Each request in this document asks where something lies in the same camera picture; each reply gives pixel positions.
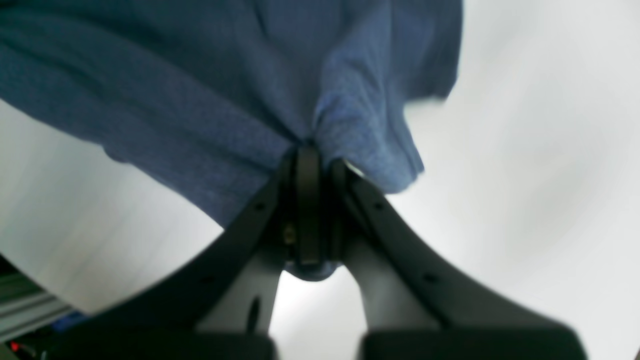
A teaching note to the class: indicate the dark blue T-shirt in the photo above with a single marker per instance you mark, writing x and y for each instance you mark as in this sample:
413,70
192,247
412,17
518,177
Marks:
207,96

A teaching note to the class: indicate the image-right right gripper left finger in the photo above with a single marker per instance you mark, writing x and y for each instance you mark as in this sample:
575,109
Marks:
218,306

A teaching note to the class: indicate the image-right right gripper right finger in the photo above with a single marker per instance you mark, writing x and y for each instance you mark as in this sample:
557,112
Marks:
418,306

